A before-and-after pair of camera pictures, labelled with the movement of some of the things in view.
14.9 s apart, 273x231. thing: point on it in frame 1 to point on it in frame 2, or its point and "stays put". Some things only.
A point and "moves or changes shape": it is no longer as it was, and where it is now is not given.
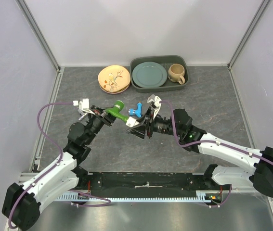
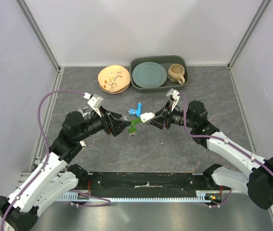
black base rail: [146, 185] stays put
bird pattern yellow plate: [113, 78] stays put
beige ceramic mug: [175, 73] stays put
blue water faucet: [138, 111] stays put
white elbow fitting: [131, 122] moves or changes shape
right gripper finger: [139, 131] to [157, 122]
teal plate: [149, 74] stays put
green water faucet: [118, 106] moves or changes shape
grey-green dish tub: [167, 85] stays put
